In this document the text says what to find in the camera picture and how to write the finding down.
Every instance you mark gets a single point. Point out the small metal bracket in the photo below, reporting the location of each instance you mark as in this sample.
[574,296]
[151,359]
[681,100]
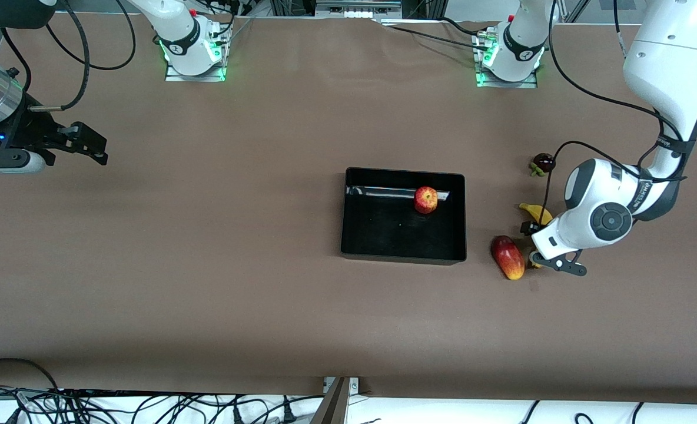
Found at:
[354,386]

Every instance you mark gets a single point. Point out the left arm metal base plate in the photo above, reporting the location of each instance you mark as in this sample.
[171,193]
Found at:
[528,84]

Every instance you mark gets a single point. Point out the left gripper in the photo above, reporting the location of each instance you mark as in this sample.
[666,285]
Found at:
[527,227]

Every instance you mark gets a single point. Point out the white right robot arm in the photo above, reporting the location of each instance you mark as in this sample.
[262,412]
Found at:
[175,26]

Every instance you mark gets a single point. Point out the red yellow mango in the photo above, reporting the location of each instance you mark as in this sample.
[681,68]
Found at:
[507,257]

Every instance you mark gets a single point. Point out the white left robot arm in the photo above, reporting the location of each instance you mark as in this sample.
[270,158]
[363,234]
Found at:
[672,53]

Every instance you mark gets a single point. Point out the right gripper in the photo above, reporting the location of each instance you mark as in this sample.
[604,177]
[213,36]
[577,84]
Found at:
[26,131]

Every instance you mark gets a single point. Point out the black plastic box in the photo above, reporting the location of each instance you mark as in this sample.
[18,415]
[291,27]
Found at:
[384,229]

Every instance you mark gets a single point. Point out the small red apple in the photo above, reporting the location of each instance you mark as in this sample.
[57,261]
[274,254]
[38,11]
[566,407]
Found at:
[425,200]

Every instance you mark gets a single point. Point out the grey metal bar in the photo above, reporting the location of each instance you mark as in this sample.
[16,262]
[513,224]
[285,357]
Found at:
[334,406]

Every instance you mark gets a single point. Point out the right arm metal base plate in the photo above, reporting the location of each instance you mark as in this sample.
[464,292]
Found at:
[207,77]

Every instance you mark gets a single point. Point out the yellow banana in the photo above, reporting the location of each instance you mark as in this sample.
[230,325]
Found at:
[538,213]

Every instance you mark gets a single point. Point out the white power strip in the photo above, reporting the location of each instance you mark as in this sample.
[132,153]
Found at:
[357,13]

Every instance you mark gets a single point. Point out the dark purple mangosteen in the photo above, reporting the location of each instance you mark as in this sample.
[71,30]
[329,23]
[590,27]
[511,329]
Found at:
[544,162]

